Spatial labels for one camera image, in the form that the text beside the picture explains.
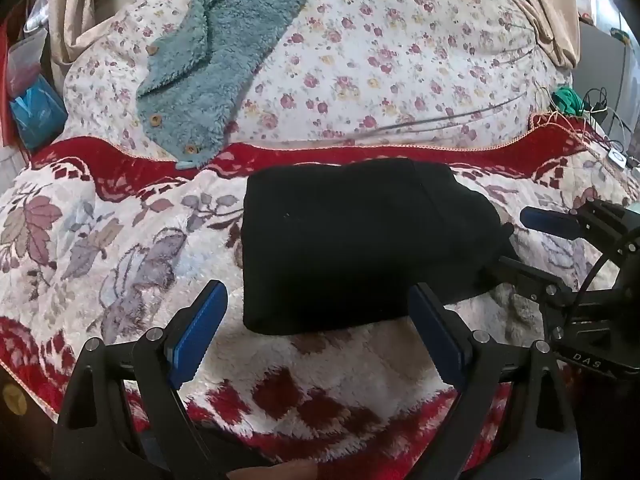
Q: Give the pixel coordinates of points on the black pants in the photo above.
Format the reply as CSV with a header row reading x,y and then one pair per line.
x,y
350,240

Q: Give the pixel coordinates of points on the green yarn bundle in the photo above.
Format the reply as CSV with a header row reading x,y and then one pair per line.
x,y
567,100

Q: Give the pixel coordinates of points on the teal fleece jacket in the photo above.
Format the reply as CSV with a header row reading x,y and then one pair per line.
x,y
225,50

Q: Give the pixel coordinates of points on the white round device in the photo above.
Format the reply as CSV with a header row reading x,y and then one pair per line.
x,y
617,158

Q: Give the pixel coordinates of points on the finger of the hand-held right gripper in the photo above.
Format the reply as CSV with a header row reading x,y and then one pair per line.
x,y
550,222
530,277

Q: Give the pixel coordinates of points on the white floral quilt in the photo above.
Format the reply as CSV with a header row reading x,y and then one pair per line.
x,y
400,60

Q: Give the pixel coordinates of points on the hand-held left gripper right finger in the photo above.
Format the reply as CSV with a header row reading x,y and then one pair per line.
x,y
440,335

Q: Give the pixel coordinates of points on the red hanging cloth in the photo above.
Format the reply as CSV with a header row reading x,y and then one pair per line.
x,y
11,85

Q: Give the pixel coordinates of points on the clear plastic bag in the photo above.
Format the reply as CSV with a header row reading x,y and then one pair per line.
x,y
27,60

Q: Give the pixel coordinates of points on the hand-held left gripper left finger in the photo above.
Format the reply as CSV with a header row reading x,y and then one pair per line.
x,y
200,330

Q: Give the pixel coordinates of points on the beige curtain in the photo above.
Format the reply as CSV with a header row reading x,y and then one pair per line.
x,y
70,20
550,10

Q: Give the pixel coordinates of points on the blue plastic bag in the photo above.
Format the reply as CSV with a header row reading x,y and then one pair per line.
x,y
37,115

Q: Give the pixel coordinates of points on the red leaf-patterned blanket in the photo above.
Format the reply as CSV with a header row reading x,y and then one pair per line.
x,y
100,240

